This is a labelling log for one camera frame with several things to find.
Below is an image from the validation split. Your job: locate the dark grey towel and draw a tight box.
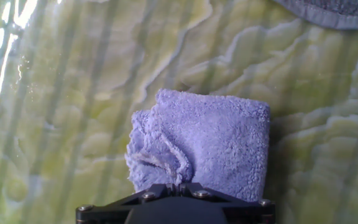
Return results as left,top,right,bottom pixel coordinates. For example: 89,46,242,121
272,0,358,30

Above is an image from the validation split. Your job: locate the purple microfibre cloth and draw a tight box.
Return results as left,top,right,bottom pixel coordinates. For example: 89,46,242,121
124,88,272,203

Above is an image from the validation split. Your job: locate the green marble pattern mat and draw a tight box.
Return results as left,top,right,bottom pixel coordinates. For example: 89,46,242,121
0,0,358,224

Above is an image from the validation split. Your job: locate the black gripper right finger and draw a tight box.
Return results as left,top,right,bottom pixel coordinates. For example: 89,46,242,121
178,182,276,224

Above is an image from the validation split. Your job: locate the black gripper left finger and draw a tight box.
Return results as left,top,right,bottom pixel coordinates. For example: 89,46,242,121
75,182,177,224

